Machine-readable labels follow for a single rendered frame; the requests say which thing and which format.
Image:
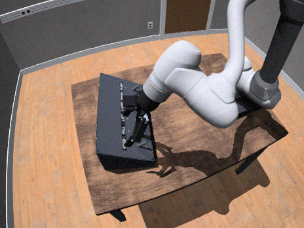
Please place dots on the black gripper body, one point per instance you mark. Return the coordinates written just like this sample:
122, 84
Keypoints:
147, 104

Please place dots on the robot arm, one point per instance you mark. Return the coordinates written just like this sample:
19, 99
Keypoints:
213, 98

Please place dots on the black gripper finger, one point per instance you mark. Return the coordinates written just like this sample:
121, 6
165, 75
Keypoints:
127, 113
139, 129

